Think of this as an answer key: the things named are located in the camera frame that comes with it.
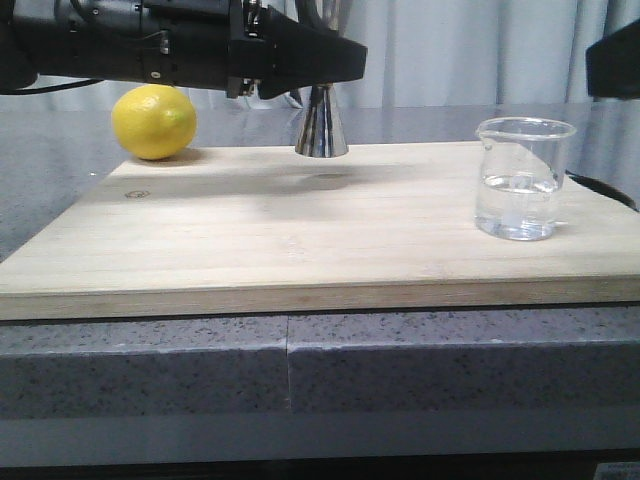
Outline clear glass beaker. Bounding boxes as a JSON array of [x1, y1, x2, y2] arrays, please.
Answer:
[[474, 116, 577, 241]]

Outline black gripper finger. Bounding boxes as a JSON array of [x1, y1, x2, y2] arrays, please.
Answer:
[[585, 20, 640, 99]]

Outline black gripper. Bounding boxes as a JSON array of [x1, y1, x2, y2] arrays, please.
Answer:
[[137, 1, 368, 100]]

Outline label at bottom corner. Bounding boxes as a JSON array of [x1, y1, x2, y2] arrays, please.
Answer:
[[593, 461, 640, 480]]

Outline yellow lemon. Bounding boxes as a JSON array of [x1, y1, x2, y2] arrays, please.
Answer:
[[111, 84, 197, 160]]

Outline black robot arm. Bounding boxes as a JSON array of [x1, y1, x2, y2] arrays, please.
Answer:
[[1, 1, 367, 100]]

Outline silver double-cone jigger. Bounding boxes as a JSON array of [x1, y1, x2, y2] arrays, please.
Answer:
[[295, 0, 353, 158]]

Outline light wooden cutting board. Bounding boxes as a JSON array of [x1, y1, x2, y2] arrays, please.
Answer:
[[1, 142, 639, 320]]

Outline black object behind board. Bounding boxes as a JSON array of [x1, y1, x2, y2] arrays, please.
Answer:
[[566, 171, 639, 212]]

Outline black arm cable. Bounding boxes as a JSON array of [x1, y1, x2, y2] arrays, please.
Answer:
[[9, 77, 106, 96]]

